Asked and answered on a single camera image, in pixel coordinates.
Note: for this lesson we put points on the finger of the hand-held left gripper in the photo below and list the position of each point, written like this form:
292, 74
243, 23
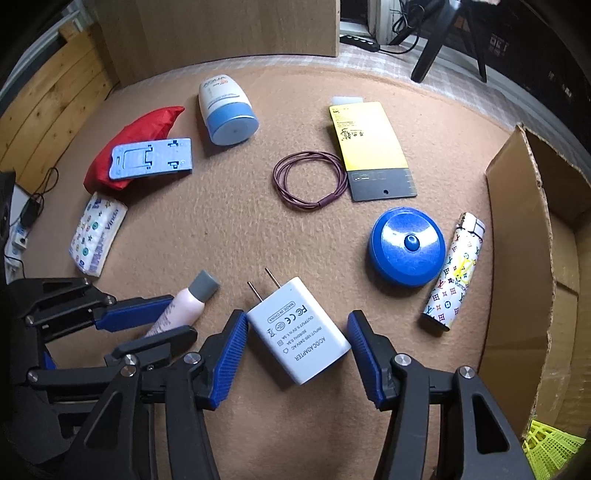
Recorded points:
134, 313
157, 344

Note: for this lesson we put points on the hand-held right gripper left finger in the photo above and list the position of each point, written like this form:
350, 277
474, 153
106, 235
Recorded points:
226, 360

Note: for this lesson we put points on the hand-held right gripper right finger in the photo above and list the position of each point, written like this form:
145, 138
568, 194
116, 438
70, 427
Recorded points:
364, 360

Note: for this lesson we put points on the pink tube with grey cap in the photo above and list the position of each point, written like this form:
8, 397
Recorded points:
184, 309

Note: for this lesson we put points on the white charger adapter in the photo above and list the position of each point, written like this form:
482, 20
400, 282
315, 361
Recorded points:
300, 337

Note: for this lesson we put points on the patterned tissue packet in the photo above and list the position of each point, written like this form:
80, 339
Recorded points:
97, 230

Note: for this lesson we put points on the blue round case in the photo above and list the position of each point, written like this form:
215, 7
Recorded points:
397, 258

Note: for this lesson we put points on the white patterned lighter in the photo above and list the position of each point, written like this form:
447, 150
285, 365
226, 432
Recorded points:
450, 286

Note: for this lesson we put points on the blue folding phone stand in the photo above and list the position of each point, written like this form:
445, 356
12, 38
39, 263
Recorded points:
134, 173

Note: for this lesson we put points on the red fabric pouch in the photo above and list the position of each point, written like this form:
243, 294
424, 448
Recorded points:
138, 129

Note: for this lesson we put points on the cardboard box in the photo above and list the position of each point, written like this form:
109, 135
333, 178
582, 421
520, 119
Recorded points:
517, 230

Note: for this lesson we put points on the yellow and black card package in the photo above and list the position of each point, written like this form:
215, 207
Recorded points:
369, 143

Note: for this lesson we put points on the white and blue bottle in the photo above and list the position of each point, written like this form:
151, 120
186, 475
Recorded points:
226, 115

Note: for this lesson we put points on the white power strip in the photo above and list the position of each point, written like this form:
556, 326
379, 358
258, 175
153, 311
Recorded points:
16, 240

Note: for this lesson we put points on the yellow-green shuttlecock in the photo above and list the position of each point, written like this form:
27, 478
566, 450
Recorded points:
549, 447

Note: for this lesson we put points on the wooden plank panel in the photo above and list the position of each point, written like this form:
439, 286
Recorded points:
46, 115

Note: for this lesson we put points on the light wooden board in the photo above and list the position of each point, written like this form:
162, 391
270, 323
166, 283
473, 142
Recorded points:
207, 32

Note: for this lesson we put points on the black power strip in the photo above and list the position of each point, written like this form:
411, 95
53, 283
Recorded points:
360, 41

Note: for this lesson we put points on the black tripod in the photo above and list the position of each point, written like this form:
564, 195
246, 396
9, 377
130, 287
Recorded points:
434, 41

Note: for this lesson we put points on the dark cabinet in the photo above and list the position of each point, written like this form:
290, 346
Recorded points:
531, 55

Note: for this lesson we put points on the white frame post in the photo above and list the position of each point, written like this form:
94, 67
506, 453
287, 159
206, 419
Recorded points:
381, 21

